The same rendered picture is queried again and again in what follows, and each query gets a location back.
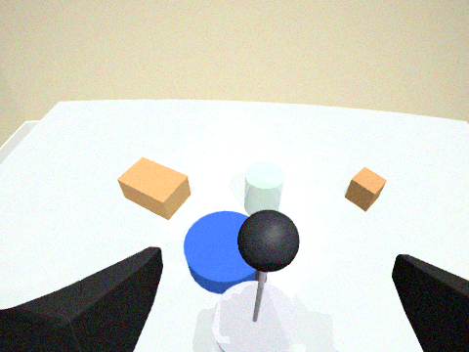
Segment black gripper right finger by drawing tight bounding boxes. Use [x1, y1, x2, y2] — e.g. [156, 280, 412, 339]
[392, 254, 469, 352]

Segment french press with black knob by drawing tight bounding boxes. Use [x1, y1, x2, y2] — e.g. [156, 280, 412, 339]
[211, 210, 300, 352]

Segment blue cylinder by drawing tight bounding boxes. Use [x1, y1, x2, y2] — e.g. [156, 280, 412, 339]
[184, 211, 257, 294]

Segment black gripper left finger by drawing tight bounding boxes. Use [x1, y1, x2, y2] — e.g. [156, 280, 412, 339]
[0, 246, 163, 352]

